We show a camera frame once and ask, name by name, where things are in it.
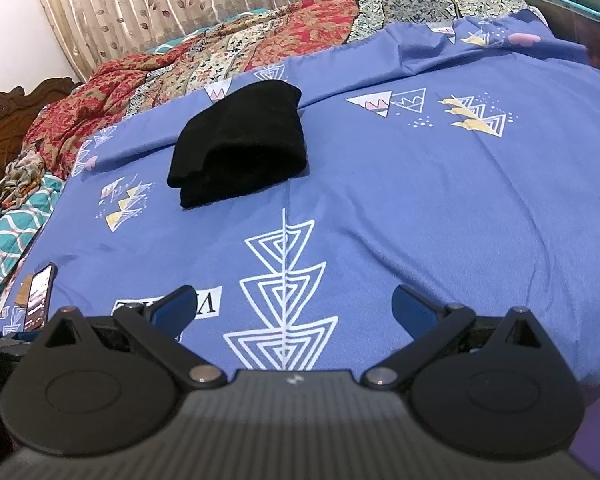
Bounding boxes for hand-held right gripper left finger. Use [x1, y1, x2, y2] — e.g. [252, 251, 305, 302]
[27, 285, 224, 389]

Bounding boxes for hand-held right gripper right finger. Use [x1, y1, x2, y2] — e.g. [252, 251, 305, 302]
[362, 284, 564, 391]

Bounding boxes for black pants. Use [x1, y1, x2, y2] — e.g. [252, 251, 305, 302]
[166, 79, 309, 209]

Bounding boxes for blue printed bedsheet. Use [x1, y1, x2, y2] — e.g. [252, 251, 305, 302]
[0, 7, 600, 396]

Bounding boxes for black smartphone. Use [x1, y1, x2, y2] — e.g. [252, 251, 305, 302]
[22, 262, 58, 332]

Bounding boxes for teal white patterned pillow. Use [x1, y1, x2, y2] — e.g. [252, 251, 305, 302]
[0, 172, 65, 318]

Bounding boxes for crumpled floral scarf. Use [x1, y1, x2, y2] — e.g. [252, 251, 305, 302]
[0, 140, 47, 211]

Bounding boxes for red floral patchwork blanket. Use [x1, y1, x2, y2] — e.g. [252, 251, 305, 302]
[22, 0, 548, 182]

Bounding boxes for carved wooden headboard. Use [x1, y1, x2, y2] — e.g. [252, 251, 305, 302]
[0, 76, 86, 217]

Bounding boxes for beige leaf-print curtain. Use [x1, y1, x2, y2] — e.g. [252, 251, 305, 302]
[25, 0, 443, 83]

